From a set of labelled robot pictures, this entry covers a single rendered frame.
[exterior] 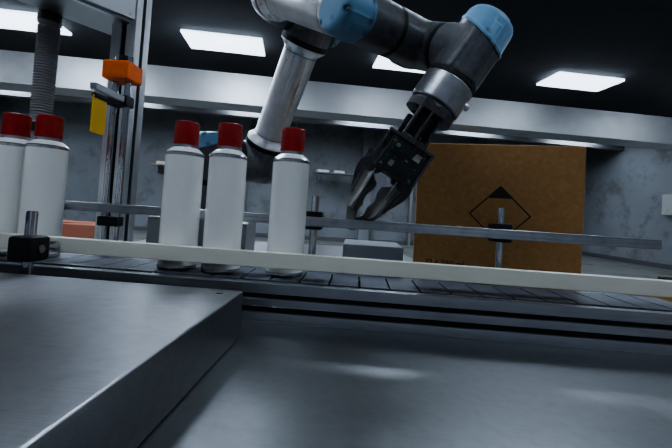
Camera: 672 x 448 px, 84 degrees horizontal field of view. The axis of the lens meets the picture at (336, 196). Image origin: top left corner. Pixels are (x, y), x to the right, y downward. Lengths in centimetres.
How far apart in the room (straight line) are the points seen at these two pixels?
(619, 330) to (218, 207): 51
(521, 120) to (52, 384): 676
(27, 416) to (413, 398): 25
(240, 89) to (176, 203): 543
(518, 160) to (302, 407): 61
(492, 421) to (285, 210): 33
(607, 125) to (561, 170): 695
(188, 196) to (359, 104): 545
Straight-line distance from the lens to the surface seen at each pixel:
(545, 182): 80
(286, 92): 99
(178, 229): 55
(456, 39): 58
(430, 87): 54
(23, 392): 25
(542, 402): 39
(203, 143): 101
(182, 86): 611
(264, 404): 32
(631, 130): 803
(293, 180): 51
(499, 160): 78
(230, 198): 52
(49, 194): 67
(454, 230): 57
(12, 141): 71
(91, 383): 24
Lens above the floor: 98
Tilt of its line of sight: 2 degrees up
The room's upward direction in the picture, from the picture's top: 4 degrees clockwise
